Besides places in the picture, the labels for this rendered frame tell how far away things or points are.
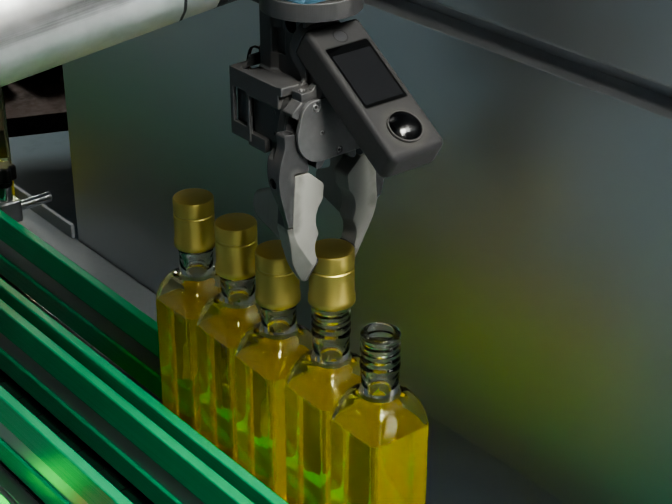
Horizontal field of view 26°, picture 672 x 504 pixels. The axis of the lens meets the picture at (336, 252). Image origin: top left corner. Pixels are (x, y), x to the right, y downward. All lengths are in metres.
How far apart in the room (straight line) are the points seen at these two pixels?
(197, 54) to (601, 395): 0.56
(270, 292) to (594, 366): 0.25
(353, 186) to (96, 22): 0.35
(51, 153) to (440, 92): 3.14
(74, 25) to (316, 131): 0.30
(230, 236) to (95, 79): 0.51
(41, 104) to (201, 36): 2.25
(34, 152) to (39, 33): 3.47
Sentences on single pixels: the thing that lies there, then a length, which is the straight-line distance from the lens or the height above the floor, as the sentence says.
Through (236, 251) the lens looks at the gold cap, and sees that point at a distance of 1.15.
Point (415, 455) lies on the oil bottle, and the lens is 1.09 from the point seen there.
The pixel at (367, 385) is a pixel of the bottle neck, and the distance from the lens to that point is 1.05.
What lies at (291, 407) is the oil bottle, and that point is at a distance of 1.12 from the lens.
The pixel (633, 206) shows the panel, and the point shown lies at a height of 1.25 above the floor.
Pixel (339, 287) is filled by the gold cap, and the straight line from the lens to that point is 1.06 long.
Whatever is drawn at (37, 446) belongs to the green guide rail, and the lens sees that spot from 1.29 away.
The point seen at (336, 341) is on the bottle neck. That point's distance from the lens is 1.08.
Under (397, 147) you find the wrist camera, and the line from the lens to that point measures 0.95.
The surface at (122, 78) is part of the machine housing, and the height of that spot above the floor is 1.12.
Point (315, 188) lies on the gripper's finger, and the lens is 1.02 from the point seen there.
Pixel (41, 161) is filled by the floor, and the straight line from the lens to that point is 4.15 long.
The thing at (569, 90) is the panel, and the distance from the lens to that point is 1.01.
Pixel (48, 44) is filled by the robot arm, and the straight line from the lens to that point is 0.74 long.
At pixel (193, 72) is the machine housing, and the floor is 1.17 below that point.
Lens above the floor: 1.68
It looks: 28 degrees down
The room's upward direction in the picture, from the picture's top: straight up
